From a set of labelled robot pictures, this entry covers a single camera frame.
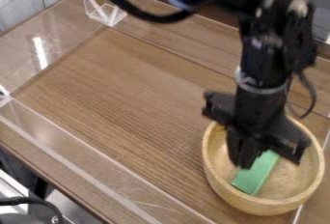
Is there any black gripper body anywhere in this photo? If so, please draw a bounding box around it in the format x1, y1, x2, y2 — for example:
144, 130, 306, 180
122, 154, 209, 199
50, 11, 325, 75
202, 78, 311, 164

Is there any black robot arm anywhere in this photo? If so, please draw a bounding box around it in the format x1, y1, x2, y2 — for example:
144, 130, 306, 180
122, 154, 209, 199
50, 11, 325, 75
110, 0, 317, 169

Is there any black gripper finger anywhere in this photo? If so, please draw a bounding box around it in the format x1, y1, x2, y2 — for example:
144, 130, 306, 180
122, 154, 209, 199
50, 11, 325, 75
227, 127, 245, 167
239, 137, 269, 169

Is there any black cable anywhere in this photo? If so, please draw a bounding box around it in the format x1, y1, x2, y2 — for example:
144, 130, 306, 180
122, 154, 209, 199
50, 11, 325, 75
0, 197, 63, 224

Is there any clear acrylic tray wall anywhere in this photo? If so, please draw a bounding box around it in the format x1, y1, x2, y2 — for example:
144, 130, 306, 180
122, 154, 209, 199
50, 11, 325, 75
0, 0, 330, 224

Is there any clear acrylic corner bracket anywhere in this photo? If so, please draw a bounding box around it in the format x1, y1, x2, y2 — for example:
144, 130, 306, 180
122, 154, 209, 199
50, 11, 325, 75
83, 0, 128, 27

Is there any brown wooden bowl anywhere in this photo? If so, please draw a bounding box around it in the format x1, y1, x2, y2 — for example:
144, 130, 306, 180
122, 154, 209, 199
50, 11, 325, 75
202, 119, 326, 216

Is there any green rectangular block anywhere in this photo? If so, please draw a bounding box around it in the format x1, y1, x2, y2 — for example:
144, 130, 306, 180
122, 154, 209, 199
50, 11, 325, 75
231, 150, 279, 196

